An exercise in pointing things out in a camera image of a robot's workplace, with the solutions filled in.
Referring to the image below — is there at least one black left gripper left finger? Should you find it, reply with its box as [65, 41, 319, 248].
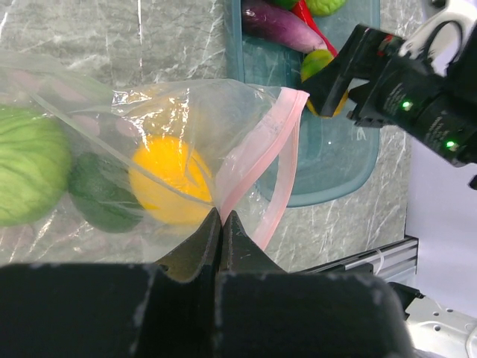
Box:
[1, 210, 221, 357]

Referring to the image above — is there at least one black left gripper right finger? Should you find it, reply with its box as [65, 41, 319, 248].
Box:
[214, 213, 414, 357]

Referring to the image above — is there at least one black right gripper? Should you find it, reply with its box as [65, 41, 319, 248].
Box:
[300, 25, 476, 167]

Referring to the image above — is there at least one yellow green mango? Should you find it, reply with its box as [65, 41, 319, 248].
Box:
[300, 48, 350, 119]

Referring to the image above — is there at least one yellow lemon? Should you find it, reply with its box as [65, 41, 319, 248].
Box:
[128, 135, 212, 225]

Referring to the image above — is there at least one dark green avocado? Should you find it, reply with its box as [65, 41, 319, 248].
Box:
[68, 152, 143, 233]

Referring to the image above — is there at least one clear zip top bag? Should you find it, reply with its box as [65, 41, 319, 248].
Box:
[1, 51, 309, 264]

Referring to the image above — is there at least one large green cabbage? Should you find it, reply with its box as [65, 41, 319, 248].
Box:
[1, 105, 72, 227]

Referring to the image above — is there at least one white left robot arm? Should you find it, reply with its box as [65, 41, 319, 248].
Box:
[1, 210, 476, 357]

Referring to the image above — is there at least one teal plastic tray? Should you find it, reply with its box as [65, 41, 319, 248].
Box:
[224, 1, 380, 207]

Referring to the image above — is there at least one purple eggplant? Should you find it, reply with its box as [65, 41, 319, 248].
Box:
[241, 1, 327, 54]

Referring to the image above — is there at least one small green cabbage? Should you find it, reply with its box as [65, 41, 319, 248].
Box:
[305, 0, 347, 17]

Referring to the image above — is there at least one red chili pepper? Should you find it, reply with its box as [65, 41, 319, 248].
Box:
[291, 0, 338, 57]

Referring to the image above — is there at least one green bell pepper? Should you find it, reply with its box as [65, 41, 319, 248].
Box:
[270, 0, 299, 10]

